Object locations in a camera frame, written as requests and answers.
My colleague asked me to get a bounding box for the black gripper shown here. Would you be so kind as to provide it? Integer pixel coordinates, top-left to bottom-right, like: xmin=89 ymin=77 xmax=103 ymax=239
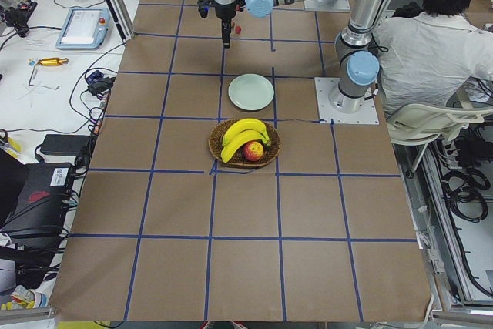
xmin=214 ymin=0 xmax=244 ymax=49

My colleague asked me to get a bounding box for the light green plate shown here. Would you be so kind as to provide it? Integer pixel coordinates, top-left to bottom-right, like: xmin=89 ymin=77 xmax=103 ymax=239
xmin=228 ymin=74 xmax=274 ymax=111

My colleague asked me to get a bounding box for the yellow banana bunch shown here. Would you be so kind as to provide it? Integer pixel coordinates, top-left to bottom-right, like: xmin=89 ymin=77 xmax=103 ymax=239
xmin=220 ymin=118 xmax=271 ymax=163

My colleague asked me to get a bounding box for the woven wicker basket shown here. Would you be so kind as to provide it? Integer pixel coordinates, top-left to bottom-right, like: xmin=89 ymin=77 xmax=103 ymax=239
xmin=208 ymin=119 xmax=280 ymax=169

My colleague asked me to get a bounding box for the red yellow apple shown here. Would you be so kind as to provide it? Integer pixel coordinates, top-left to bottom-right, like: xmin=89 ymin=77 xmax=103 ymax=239
xmin=243 ymin=141 xmax=264 ymax=162

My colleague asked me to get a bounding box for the teach pendant tablet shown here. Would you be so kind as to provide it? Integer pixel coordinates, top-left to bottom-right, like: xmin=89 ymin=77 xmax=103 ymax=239
xmin=55 ymin=8 xmax=111 ymax=50

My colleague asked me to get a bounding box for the gold wrapped tool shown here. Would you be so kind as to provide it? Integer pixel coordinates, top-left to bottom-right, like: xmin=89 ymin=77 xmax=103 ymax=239
xmin=37 ymin=57 xmax=69 ymax=67

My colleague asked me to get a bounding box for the person in white shirt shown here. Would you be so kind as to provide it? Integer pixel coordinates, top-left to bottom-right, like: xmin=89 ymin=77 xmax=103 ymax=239
xmin=373 ymin=0 xmax=492 ymax=116

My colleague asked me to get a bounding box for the black power adapter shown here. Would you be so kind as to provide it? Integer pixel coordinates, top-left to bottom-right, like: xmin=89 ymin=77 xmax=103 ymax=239
xmin=40 ymin=134 xmax=90 ymax=156

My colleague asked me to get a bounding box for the white office chair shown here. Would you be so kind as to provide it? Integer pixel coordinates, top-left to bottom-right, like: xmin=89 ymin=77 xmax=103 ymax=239
xmin=386 ymin=88 xmax=492 ymax=179

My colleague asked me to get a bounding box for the black computer box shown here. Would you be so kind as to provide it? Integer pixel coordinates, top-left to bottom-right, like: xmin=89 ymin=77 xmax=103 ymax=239
xmin=1 ymin=151 xmax=75 ymax=235

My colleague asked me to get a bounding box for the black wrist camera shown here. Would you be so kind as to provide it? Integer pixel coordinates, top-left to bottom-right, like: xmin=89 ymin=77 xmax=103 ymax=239
xmin=197 ymin=0 xmax=210 ymax=18

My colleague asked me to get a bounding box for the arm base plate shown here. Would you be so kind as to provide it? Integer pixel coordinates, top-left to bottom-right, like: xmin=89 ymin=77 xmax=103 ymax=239
xmin=304 ymin=0 xmax=350 ymax=13
xmin=314 ymin=77 xmax=380 ymax=125

